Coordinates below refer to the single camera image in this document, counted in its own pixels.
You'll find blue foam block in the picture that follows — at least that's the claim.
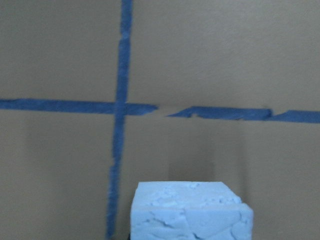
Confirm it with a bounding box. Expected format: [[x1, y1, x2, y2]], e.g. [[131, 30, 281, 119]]
[[130, 181, 254, 240]]

